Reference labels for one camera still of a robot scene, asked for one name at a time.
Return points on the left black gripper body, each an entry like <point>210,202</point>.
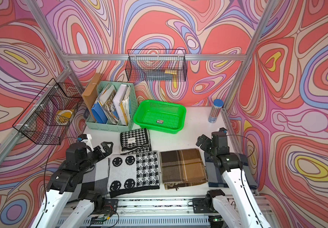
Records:
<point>90,161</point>

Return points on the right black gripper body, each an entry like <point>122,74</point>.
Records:
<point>213,151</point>

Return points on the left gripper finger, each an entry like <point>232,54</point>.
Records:
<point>99,155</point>
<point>107,147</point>

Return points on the grey black checked scarf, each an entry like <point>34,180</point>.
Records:
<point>96,179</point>

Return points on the smiley houndstooth scarf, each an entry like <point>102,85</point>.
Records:
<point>133,173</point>

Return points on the brown plaid scarf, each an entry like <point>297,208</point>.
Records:
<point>182,168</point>

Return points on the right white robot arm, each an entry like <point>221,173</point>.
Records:
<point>247,213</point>

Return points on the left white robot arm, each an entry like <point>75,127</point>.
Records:
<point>59,190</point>

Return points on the small houndstooth folded scarf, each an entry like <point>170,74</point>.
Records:
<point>135,141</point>

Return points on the navy grey plaid scarf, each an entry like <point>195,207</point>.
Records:
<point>216,180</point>

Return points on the green plastic basket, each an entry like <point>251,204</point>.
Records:
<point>149,111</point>

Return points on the yellow item in back basket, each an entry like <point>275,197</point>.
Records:
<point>171,71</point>

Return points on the blue folder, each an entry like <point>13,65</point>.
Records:
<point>98,113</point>

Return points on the clear bottle blue cap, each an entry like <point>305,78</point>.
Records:
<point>216,108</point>

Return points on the mint green file crate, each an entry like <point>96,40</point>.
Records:
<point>106,92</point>

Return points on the yellow round item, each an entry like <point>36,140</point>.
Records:
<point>62,117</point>

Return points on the white book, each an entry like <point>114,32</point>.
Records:
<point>122,104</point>

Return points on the brown cardboard folder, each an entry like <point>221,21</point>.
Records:
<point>90,93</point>

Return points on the green circuit board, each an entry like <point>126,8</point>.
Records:
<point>97,220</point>

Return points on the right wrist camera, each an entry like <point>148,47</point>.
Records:
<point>223,130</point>

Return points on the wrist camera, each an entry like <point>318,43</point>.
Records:
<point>223,130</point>
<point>86,138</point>

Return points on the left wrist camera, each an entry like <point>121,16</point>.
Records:
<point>86,138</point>

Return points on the black wire basket left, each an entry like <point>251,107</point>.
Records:
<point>37,122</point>

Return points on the black wire basket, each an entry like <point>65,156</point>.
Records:
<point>37,122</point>
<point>150,65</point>

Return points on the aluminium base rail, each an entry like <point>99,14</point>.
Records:
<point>151,212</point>

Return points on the black wire basket back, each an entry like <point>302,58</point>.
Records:
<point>150,65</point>

